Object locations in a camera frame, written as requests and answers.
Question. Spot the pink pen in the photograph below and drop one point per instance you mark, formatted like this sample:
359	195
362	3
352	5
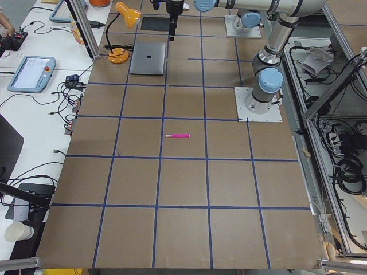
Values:
185	135

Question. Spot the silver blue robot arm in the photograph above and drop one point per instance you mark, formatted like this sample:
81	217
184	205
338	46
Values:
268	79

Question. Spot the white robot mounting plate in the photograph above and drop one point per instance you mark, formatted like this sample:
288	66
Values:
250	110

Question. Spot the white paper cup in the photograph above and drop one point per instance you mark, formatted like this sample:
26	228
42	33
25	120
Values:
18	231

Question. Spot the blue teach pendant tablet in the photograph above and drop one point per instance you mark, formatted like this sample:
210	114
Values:
32	75

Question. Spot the black power adapter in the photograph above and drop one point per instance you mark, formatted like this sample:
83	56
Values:
96	24

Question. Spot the orange desk lamp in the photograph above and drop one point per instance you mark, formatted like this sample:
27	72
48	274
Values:
119	54

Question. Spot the black mousepad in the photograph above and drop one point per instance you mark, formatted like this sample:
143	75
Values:
159	24

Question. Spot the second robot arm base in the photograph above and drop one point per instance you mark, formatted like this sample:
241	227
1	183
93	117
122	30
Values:
244	24

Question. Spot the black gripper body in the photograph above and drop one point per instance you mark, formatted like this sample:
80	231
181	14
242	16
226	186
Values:
175	7

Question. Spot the orange cylindrical container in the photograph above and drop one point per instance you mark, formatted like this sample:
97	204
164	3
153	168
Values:
99	3

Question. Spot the grey closed laptop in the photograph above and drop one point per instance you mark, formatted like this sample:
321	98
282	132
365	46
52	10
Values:
148	58

